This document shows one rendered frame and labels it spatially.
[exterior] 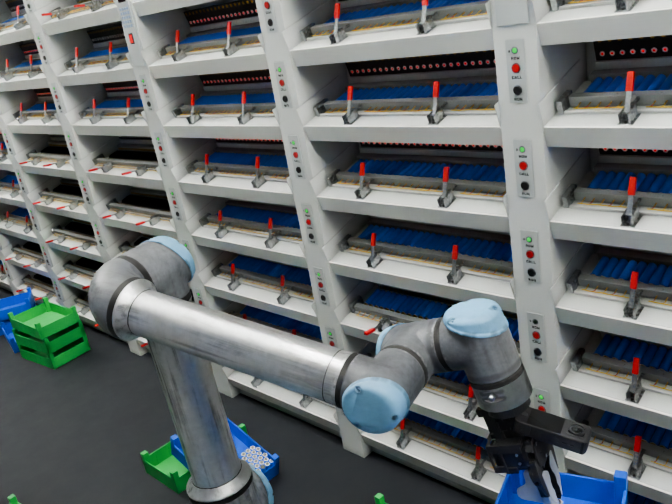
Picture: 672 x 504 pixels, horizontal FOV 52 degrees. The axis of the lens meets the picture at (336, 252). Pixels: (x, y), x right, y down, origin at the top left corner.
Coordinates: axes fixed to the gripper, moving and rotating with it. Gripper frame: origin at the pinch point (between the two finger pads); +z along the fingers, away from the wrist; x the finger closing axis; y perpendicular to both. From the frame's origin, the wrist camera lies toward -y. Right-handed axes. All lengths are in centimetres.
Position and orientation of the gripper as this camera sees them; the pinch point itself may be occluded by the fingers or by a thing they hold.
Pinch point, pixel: (558, 501)
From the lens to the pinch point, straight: 127.7
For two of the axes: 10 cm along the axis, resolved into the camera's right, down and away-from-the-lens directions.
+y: -8.0, 2.2, 5.5
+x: -4.5, 3.8, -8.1
